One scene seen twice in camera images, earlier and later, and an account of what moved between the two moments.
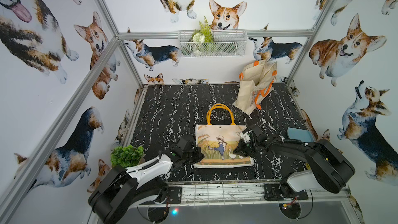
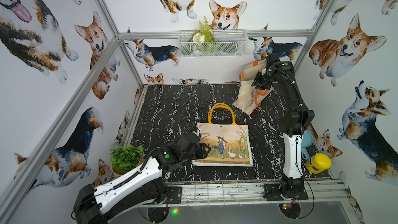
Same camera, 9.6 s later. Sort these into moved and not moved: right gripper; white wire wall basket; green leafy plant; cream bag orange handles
Moved: right gripper
Not moved: white wire wall basket; green leafy plant; cream bag orange handles
